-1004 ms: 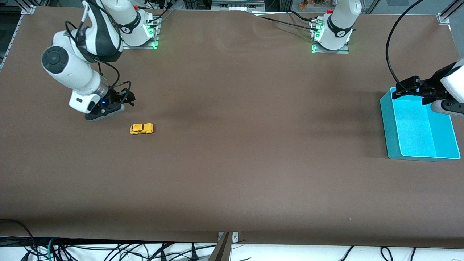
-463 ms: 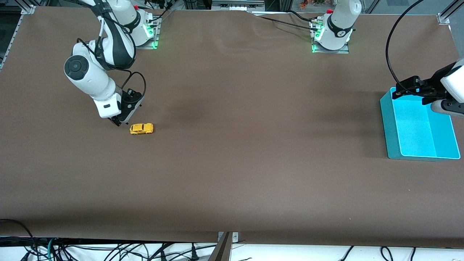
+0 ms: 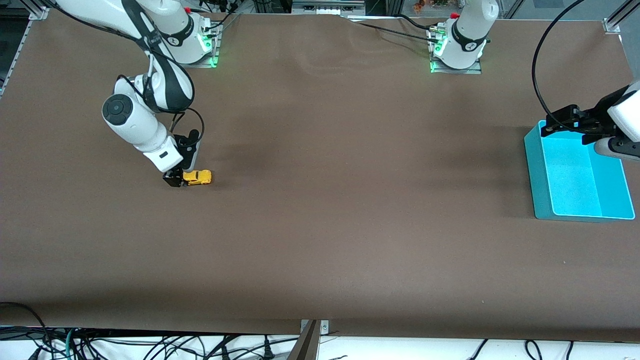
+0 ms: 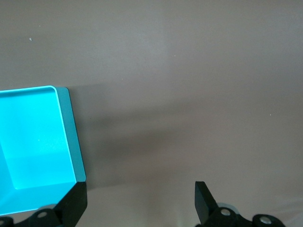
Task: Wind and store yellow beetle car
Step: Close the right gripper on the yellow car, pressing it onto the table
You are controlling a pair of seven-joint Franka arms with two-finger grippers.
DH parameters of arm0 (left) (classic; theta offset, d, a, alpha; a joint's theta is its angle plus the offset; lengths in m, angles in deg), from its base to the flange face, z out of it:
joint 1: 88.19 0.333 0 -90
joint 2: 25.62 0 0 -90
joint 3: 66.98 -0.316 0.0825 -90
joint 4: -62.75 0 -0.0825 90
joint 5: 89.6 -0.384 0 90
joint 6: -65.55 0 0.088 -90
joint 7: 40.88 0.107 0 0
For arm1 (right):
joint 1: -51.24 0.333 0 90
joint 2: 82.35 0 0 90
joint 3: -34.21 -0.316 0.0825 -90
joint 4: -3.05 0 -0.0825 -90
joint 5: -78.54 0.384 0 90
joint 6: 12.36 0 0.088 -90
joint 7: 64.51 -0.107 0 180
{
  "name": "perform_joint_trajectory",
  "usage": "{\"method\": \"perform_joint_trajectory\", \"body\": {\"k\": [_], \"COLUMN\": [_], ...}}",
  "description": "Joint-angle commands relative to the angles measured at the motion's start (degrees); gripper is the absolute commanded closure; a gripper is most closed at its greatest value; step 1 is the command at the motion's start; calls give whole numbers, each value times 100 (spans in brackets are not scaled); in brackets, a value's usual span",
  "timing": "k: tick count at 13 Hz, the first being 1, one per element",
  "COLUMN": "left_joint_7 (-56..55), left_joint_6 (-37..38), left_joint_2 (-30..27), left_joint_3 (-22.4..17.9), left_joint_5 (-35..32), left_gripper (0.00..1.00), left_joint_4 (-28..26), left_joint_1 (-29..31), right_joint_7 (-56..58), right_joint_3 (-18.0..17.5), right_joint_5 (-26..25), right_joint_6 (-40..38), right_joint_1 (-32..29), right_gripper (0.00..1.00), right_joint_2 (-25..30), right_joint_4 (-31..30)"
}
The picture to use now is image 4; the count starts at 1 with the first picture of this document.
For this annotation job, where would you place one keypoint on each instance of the turquoise storage box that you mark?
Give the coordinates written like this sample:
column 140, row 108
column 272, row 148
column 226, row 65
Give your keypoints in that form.
column 35, row 142

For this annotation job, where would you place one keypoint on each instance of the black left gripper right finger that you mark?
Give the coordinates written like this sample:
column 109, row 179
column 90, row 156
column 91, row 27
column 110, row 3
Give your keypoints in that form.
column 204, row 205

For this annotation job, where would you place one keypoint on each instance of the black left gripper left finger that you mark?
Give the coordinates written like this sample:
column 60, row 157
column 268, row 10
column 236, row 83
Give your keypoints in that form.
column 73, row 205

